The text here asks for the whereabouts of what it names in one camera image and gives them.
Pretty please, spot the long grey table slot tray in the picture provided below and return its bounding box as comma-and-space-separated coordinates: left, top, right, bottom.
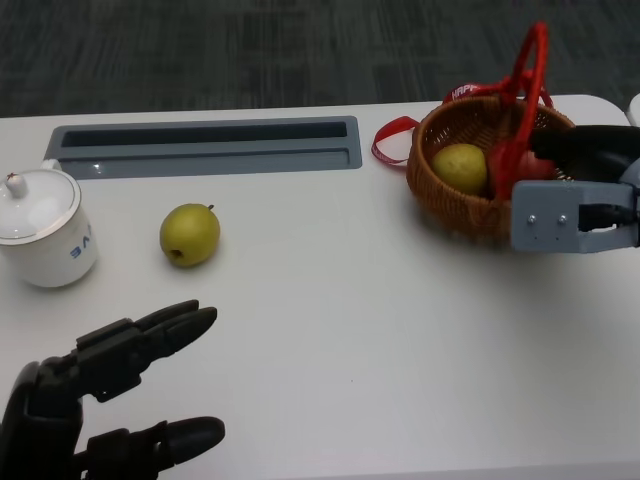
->
44, 115, 364, 181

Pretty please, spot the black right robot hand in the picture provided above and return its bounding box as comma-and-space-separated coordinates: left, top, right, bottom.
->
529, 124, 640, 201

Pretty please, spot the wicker basket with red handle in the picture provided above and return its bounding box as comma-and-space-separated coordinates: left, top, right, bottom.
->
405, 20, 576, 247

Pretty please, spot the white ceramic mug blue print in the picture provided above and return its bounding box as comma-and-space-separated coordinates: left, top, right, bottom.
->
0, 159, 99, 289

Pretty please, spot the green pear with stem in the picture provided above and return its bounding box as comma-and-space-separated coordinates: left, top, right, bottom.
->
159, 202, 222, 269

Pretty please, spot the red printed ribbon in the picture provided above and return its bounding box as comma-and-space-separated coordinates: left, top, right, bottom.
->
369, 82, 556, 169

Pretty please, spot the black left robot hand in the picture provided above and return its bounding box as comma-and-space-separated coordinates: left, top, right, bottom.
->
0, 298, 226, 480

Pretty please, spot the white mug lid gold rim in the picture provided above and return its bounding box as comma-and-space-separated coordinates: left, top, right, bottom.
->
0, 168, 83, 246

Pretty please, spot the red apple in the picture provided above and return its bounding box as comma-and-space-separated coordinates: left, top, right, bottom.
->
487, 144, 556, 199

